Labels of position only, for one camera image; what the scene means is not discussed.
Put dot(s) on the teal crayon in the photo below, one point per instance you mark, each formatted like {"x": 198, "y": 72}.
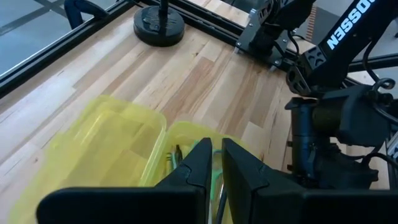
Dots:
{"x": 171, "y": 160}

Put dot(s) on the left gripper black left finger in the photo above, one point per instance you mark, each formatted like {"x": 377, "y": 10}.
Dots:
{"x": 171, "y": 205}

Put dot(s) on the black round weighted stand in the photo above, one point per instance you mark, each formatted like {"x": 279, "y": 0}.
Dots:
{"x": 149, "y": 28}

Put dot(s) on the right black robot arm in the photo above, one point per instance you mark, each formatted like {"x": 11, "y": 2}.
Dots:
{"x": 342, "y": 34}

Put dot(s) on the yellow translucent plastic supply box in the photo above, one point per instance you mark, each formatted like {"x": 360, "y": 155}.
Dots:
{"x": 109, "y": 149}

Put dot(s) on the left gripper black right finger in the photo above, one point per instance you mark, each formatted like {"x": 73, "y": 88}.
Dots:
{"x": 280, "y": 205}

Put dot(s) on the black pen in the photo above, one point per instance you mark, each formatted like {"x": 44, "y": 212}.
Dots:
{"x": 178, "y": 152}

